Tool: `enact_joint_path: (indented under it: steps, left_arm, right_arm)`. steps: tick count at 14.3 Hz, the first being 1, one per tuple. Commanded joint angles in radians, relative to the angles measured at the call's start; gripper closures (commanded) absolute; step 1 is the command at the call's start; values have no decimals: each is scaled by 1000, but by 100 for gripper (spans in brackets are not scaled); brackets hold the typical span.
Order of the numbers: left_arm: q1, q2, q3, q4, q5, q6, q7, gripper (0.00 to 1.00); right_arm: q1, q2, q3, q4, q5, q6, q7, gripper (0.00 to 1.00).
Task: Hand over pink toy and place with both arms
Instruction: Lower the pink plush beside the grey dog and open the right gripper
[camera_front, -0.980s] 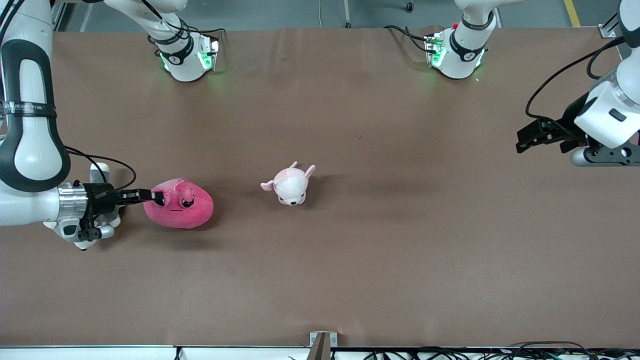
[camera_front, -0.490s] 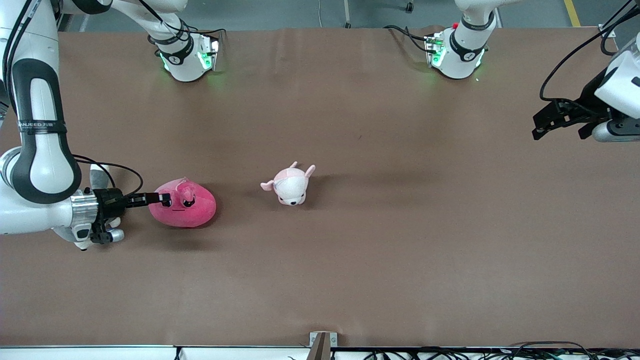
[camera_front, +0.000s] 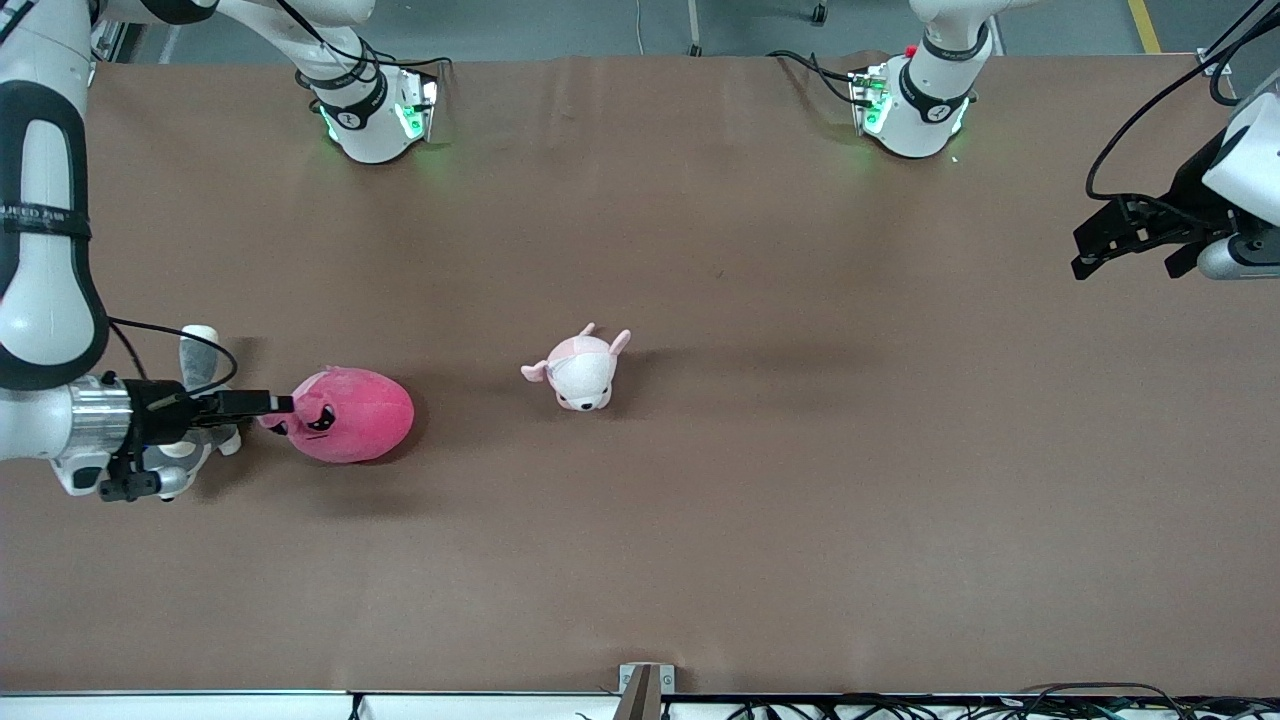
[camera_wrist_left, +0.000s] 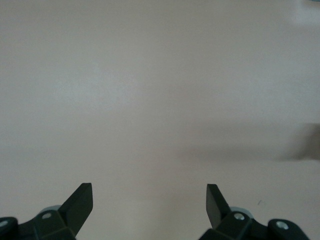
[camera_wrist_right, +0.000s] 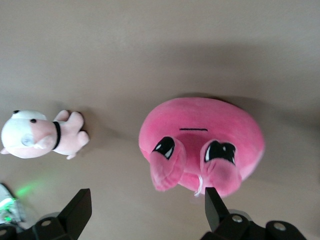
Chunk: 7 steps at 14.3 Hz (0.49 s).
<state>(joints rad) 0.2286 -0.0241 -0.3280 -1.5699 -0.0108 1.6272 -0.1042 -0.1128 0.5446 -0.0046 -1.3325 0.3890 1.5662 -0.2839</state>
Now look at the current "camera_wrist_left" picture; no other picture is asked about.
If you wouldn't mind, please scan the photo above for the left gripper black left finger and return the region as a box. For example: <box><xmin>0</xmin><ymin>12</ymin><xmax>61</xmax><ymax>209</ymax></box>
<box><xmin>0</xmin><ymin>182</ymin><xmax>94</xmax><ymax>240</ymax></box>

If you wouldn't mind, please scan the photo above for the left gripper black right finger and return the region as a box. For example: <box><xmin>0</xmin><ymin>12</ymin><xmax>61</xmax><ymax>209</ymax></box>
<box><xmin>199</xmin><ymin>183</ymin><xmax>312</xmax><ymax>240</ymax></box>

